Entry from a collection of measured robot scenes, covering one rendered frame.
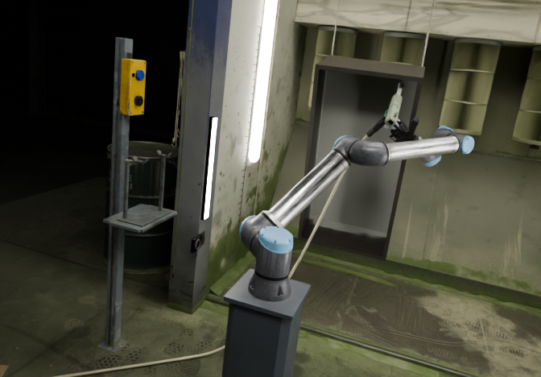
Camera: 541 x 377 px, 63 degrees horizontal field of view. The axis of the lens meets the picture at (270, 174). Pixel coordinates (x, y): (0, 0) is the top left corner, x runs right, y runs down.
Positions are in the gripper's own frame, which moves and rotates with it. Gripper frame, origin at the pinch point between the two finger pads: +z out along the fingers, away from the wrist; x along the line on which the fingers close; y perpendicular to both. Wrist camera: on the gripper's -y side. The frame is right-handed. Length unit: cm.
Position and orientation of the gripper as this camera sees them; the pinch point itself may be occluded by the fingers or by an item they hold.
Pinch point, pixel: (388, 114)
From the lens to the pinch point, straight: 238.8
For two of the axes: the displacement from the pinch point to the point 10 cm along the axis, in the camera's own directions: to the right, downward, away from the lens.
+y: -5.6, 5.2, 6.4
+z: -7.6, -6.3, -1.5
